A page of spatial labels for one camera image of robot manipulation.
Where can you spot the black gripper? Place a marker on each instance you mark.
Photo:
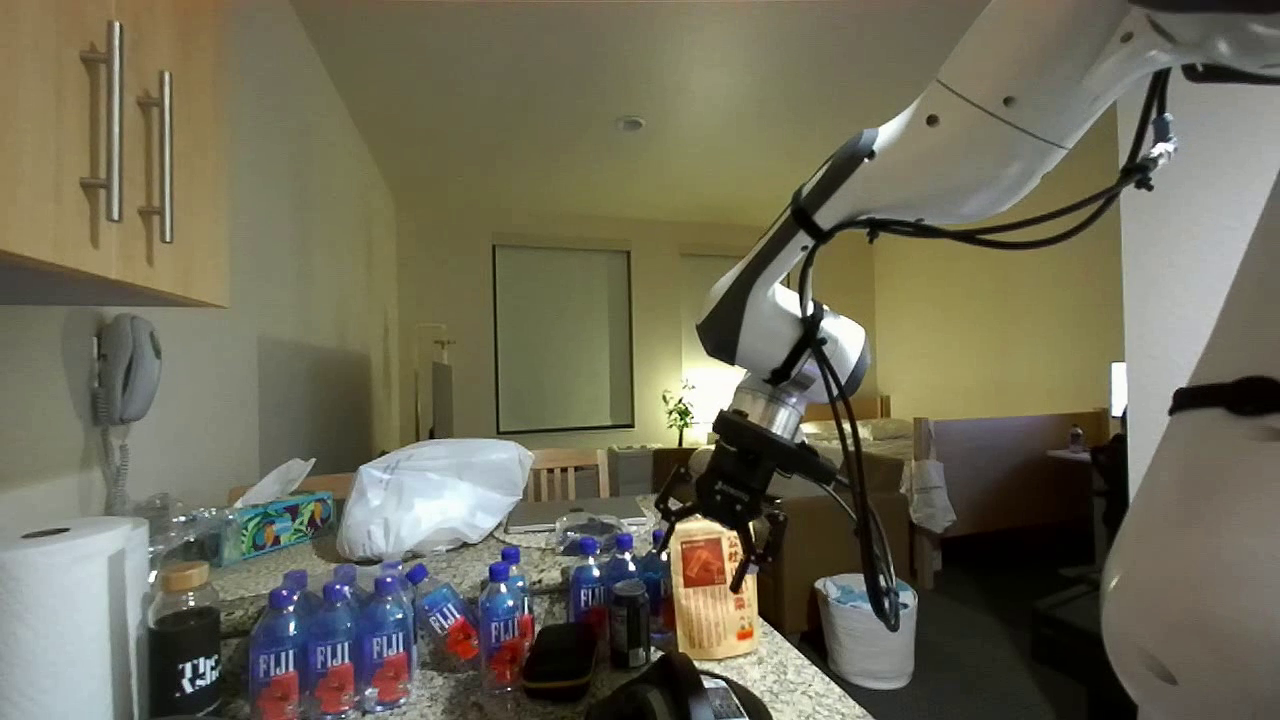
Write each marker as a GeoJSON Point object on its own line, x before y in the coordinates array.
{"type": "Point", "coordinates": [748, 465]}

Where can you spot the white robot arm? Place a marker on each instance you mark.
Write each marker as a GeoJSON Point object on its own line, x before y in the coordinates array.
{"type": "Point", "coordinates": [1014, 123]}

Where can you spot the brown sofa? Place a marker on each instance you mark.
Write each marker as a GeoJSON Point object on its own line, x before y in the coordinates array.
{"type": "Point", "coordinates": [801, 562]}

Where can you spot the Fiji water bottle blue cap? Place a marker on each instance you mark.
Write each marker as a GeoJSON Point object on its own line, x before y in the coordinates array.
{"type": "Point", "coordinates": [622, 556]}
{"type": "Point", "coordinates": [273, 664]}
{"type": "Point", "coordinates": [524, 600]}
{"type": "Point", "coordinates": [345, 578]}
{"type": "Point", "coordinates": [444, 622]}
{"type": "Point", "coordinates": [501, 625]}
{"type": "Point", "coordinates": [328, 660]}
{"type": "Point", "coordinates": [384, 654]}
{"type": "Point", "coordinates": [295, 583]}
{"type": "Point", "coordinates": [657, 586]}
{"type": "Point", "coordinates": [590, 586]}

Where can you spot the black drink can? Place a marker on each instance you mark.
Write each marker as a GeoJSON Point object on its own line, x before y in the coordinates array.
{"type": "Point", "coordinates": [630, 625]}

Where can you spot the wooden dining chair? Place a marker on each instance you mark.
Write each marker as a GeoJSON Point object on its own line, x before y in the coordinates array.
{"type": "Point", "coordinates": [569, 479]}

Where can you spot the white trash bin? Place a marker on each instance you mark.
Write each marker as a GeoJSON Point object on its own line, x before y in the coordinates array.
{"type": "Point", "coordinates": [855, 654]}

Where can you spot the bed with wooden headboard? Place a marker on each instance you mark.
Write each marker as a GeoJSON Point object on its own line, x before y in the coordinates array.
{"type": "Point", "coordinates": [886, 428]}

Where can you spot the black zip pouch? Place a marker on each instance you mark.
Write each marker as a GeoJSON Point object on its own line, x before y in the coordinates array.
{"type": "Point", "coordinates": [560, 660]}

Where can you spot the white hanging bag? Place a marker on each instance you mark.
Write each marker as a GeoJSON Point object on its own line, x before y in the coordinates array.
{"type": "Point", "coordinates": [929, 485]}

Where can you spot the dark framed window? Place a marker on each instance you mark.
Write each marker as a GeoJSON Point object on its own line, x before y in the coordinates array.
{"type": "Point", "coordinates": [560, 341]}

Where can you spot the white plastic bag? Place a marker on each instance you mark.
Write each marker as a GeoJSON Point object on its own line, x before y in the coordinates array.
{"type": "Point", "coordinates": [434, 495]}

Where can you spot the slim floor lamp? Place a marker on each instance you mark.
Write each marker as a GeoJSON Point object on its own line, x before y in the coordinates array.
{"type": "Point", "coordinates": [440, 394]}

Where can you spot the colourful tissue box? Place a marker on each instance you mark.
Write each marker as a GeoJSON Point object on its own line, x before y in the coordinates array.
{"type": "Point", "coordinates": [273, 521]}

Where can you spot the glass jar black label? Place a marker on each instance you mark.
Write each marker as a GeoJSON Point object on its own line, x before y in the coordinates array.
{"type": "Point", "coordinates": [186, 654]}

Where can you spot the white paper towel roll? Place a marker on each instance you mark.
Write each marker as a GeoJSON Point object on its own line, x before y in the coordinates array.
{"type": "Point", "coordinates": [65, 625]}

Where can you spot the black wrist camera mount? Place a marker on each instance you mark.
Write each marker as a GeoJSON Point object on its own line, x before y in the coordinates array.
{"type": "Point", "coordinates": [810, 465]}

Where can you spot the grey wall phone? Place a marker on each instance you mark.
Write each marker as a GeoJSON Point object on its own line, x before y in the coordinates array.
{"type": "Point", "coordinates": [127, 366]}

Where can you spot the wooden wall cabinet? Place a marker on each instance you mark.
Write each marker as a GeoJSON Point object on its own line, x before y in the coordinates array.
{"type": "Point", "coordinates": [82, 147]}

